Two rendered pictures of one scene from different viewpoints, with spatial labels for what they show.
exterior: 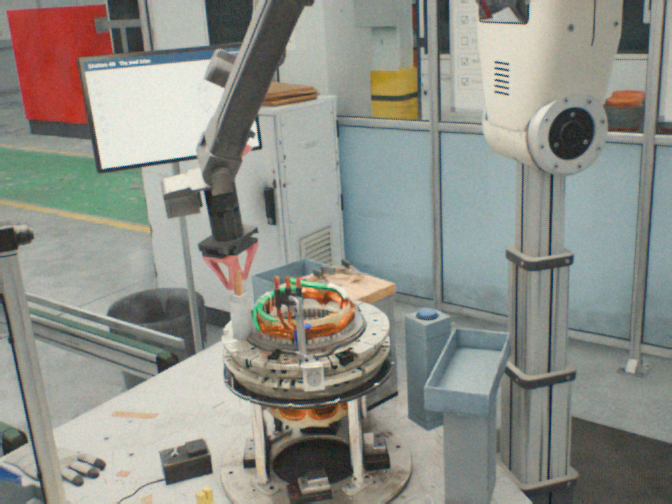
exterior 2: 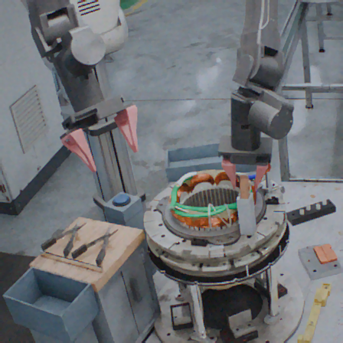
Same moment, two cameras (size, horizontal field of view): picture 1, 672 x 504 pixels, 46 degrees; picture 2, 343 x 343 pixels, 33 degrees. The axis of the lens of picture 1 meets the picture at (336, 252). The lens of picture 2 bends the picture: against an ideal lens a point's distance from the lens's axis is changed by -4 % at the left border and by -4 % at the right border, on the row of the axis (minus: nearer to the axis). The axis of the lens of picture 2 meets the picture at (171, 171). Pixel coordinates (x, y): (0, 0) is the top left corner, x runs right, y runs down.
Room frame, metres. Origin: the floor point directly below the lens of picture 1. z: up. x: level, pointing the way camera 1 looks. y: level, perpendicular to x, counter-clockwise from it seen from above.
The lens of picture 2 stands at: (1.73, 1.10, 1.83)
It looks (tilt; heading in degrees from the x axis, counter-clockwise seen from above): 30 degrees down; 256
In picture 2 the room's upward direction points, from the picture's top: 11 degrees counter-clockwise
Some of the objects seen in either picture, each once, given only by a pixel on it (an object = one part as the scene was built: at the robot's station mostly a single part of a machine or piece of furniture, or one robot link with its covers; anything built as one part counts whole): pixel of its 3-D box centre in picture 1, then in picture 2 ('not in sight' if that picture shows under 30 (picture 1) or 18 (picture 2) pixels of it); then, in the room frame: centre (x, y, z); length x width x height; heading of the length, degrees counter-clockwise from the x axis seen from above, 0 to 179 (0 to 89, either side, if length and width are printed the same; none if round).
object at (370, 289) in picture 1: (335, 290); (87, 251); (1.68, 0.01, 1.05); 0.20 x 0.19 x 0.02; 41
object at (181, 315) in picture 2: not in sight; (181, 313); (1.51, 0.07, 0.83); 0.05 x 0.04 x 0.02; 75
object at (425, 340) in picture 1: (428, 369); (131, 240); (1.55, -0.19, 0.91); 0.07 x 0.07 x 0.25; 32
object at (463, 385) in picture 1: (470, 427); (217, 196); (1.27, -0.23, 0.92); 0.25 x 0.11 x 0.28; 159
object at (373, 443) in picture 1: (373, 436); not in sight; (1.39, -0.05, 0.85); 0.06 x 0.04 x 0.05; 3
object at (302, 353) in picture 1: (302, 328); (265, 168); (1.25, 0.07, 1.15); 0.03 x 0.02 x 0.12; 39
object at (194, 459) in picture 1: (185, 459); not in sight; (1.40, 0.33, 0.81); 0.10 x 0.06 x 0.06; 109
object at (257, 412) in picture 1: (259, 439); (271, 284); (1.31, 0.17, 0.91); 0.02 x 0.02 x 0.21
